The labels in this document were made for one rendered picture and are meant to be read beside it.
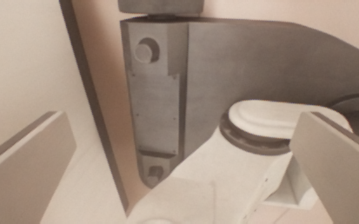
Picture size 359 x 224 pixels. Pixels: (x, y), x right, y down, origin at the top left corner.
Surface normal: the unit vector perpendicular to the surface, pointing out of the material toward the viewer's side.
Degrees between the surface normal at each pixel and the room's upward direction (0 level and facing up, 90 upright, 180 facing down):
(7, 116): 90
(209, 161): 90
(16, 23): 90
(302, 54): 0
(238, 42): 0
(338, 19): 0
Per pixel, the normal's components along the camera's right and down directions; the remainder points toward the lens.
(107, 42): -0.18, 0.50
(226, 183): 0.01, -0.86
